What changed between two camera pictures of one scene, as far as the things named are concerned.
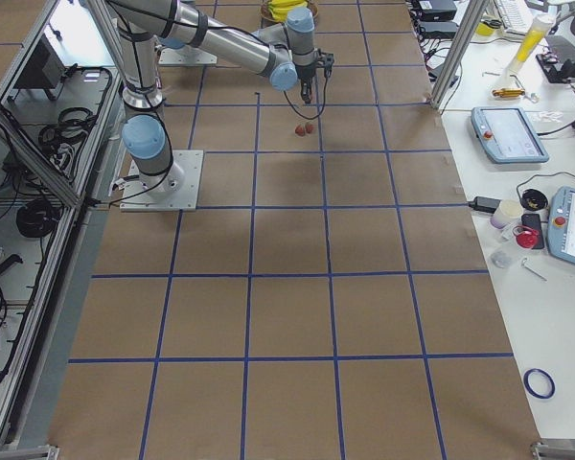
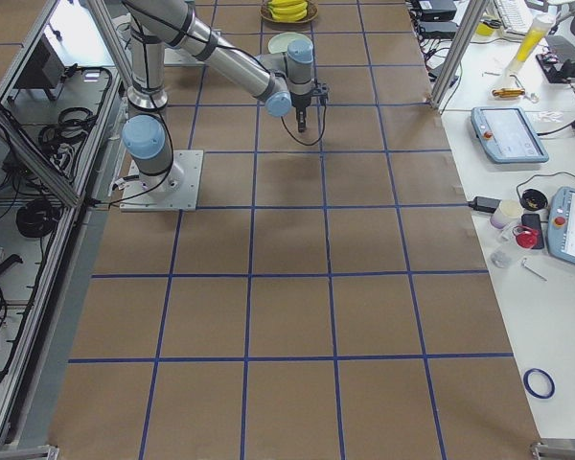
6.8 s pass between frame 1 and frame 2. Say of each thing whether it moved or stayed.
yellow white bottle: stayed
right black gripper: moved
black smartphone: stayed
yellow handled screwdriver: stayed
